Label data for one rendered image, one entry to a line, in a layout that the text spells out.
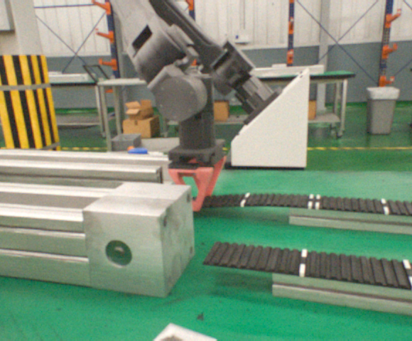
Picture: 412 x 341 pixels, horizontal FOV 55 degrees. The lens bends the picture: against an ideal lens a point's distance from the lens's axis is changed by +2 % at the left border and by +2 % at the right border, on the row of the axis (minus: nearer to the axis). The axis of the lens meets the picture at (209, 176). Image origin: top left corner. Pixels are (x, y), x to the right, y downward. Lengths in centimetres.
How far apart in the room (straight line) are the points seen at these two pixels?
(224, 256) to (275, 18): 770
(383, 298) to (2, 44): 380
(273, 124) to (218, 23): 730
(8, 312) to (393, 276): 39
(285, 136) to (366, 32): 736
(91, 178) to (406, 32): 788
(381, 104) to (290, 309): 509
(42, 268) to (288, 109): 60
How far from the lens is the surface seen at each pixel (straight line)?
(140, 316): 42
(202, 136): 59
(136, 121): 559
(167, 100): 52
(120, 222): 42
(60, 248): 48
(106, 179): 66
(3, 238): 52
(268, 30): 809
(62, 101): 933
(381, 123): 550
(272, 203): 60
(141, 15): 65
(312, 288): 44
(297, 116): 90
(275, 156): 91
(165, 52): 59
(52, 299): 48
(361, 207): 60
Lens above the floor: 102
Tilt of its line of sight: 17 degrees down
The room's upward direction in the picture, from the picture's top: 2 degrees counter-clockwise
